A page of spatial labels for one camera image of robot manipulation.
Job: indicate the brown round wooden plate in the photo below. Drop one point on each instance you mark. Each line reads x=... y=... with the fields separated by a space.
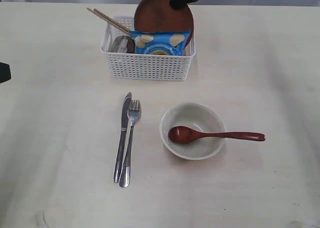
x=158 y=16

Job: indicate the silver table knife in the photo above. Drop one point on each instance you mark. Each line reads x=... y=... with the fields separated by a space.
x=122 y=140

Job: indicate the grey-green ceramic bowl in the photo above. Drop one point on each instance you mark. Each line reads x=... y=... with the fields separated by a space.
x=197 y=117

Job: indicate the silver fork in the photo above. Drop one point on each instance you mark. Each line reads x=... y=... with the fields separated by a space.
x=133 y=114

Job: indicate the brown wooden spoon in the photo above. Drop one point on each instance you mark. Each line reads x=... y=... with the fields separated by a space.
x=183 y=135

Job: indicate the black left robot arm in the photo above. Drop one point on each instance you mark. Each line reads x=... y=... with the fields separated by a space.
x=5 y=72

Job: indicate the blue chips bag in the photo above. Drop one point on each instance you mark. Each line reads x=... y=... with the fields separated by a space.
x=160 y=43

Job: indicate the silver metal spoon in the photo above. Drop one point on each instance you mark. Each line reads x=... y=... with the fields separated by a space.
x=123 y=44

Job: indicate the white perforated plastic basket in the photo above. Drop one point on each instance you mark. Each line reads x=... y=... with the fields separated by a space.
x=146 y=66

